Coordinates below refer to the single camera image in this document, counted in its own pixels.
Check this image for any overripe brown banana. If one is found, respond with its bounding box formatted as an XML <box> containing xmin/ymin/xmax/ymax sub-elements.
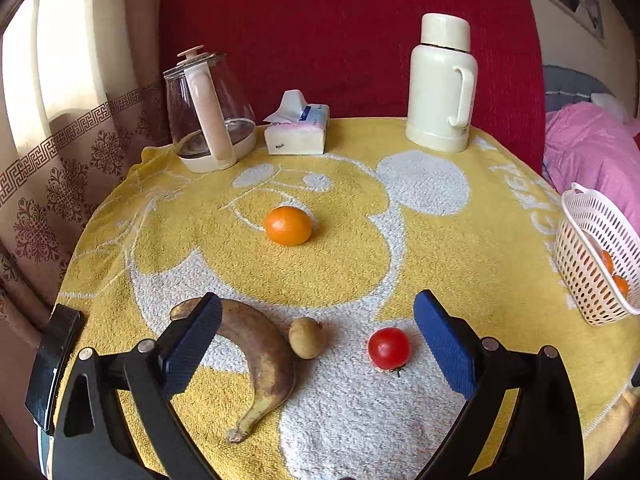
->
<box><xmin>169</xmin><ymin>297</ymin><xmax>298</xmax><ymax>444</ymax></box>

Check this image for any red tomato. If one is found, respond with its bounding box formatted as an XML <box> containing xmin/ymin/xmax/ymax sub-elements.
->
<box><xmin>367</xmin><ymin>327</ymin><xmax>411</xmax><ymax>370</ymax></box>

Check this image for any orange mandarin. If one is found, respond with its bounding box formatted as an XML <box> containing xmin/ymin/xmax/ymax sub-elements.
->
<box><xmin>264</xmin><ymin>206</ymin><xmax>312</xmax><ymax>246</ymax></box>

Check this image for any black smartphone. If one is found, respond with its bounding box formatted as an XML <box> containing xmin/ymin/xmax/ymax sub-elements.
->
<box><xmin>25</xmin><ymin>304</ymin><xmax>84</xmax><ymax>436</ymax></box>

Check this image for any orange in basket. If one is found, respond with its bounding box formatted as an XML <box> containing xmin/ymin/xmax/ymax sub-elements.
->
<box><xmin>600</xmin><ymin>250</ymin><xmax>629</xmax><ymax>298</ymax></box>

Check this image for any white plastic basket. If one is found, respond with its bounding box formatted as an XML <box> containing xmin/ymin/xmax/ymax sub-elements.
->
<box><xmin>553</xmin><ymin>183</ymin><xmax>639</xmax><ymax>326</ymax></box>

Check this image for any small brown longan fruit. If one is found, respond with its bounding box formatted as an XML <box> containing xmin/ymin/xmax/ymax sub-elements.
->
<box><xmin>288</xmin><ymin>318</ymin><xmax>328</xmax><ymax>360</ymax></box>

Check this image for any yellow white towel cloth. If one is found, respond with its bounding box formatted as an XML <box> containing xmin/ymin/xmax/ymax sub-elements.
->
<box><xmin>58</xmin><ymin>119</ymin><xmax>639</xmax><ymax>479</ymax></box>

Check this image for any pink duvet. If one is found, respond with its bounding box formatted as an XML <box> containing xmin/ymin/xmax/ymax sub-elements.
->
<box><xmin>542</xmin><ymin>102</ymin><xmax>640</xmax><ymax>229</ymax></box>

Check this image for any tissue pack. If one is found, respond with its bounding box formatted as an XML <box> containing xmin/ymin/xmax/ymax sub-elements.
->
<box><xmin>264</xmin><ymin>89</ymin><xmax>330</xmax><ymax>155</ymax></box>

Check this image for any patterned beige curtain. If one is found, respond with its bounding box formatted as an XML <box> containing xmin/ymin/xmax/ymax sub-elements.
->
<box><xmin>1</xmin><ymin>0</ymin><xmax>169</xmax><ymax>347</ymax></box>

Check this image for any grey bed headboard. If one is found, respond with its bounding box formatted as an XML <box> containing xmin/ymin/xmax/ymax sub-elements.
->
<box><xmin>544</xmin><ymin>65</ymin><xmax>613</xmax><ymax>113</ymax></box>

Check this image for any cream thermos flask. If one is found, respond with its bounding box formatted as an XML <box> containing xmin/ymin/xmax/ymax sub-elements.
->
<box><xmin>406</xmin><ymin>13</ymin><xmax>478</xmax><ymax>153</ymax></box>

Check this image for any red curtain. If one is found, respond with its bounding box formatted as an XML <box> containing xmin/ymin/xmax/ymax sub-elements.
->
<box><xmin>160</xmin><ymin>0</ymin><xmax>544</xmax><ymax>169</ymax></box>

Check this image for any glass kettle pink handle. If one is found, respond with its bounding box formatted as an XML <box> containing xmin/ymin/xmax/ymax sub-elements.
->
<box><xmin>163</xmin><ymin>46</ymin><xmax>256</xmax><ymax>174</ymax></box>

